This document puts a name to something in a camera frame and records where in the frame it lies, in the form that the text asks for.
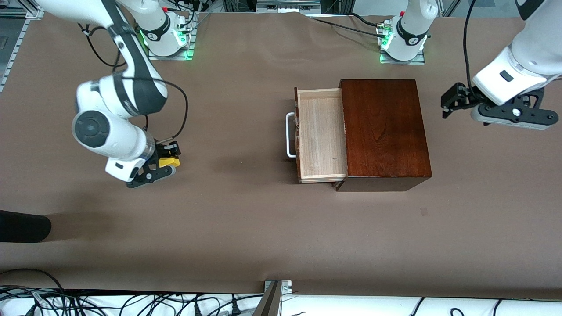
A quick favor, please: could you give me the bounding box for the light wood drawer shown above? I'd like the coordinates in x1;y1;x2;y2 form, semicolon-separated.
286;88;348;184

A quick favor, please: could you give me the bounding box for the dark brown wooden cabinet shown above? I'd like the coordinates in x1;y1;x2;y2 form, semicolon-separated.
333;79;432;192

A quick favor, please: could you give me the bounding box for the brown paper table cover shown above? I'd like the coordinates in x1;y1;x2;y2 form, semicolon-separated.
0;11;562;301

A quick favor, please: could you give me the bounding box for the black cylindrical object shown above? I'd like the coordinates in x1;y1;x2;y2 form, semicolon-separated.
0;210;52;243

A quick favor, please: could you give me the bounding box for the black control box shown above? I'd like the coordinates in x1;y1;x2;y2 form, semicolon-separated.
256;0;321;14

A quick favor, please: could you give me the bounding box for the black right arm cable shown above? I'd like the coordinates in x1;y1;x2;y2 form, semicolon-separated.
119;77;189;144

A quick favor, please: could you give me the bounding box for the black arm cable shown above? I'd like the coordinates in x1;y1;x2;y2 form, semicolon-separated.
463;0;479;88
119;77;189;144

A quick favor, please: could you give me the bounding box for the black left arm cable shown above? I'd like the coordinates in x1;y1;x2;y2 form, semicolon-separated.
463;0;479;88

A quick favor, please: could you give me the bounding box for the aluminium right arm base plate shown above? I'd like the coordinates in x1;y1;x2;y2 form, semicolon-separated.
147;11;195;61

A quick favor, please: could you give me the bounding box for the thin black looped cable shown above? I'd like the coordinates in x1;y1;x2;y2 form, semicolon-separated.
78;23;129;73

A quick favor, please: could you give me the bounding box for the short black table cable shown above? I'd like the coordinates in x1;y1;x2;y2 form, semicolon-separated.
345;12;389;29

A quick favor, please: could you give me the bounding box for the long black table cable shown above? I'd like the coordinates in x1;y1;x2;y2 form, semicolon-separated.
310;17;387;38

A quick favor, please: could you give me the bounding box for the black floor cable loop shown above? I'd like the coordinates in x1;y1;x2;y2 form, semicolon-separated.
0;269;66;292

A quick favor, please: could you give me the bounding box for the aluminium side rail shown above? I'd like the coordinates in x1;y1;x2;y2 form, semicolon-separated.
0;0;44;93

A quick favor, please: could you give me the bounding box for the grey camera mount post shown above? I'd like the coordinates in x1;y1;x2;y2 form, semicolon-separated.
252;281;282;316

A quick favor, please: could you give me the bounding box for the small aluminium bracket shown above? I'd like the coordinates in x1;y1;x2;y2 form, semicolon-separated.
263;280;292;294

